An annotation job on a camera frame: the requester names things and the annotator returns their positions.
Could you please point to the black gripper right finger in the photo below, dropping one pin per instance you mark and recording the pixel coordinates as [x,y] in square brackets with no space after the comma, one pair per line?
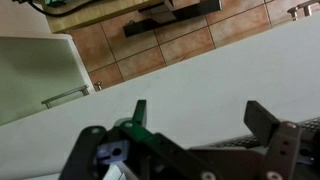
[261,123]

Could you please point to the wooden table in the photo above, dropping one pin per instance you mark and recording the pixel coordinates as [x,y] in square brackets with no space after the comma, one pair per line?
[100,13]

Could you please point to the small metal knob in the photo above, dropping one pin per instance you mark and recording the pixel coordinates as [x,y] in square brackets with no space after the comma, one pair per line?
[98,86]

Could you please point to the black baking tray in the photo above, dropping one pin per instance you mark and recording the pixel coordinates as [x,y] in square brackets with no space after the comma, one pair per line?
[311,126]

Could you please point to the white cabinet door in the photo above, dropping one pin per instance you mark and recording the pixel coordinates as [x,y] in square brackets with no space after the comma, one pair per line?
[36,73]

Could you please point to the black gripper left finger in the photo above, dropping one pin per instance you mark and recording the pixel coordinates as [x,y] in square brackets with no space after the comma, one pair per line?
[140,131]

